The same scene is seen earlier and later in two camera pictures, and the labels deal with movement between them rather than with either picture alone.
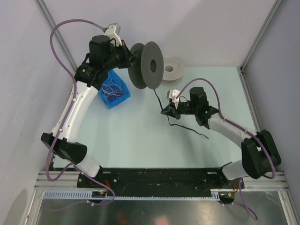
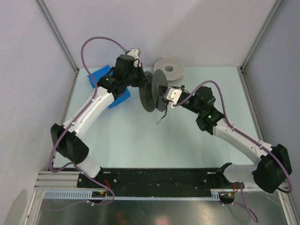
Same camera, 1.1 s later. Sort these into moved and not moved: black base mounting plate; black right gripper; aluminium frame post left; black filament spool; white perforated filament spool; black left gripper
Moved: black left gripper; black filament spool; black right gripper
Not moved: white perforated filament spool; aluminium frame post left; black base mounting plate
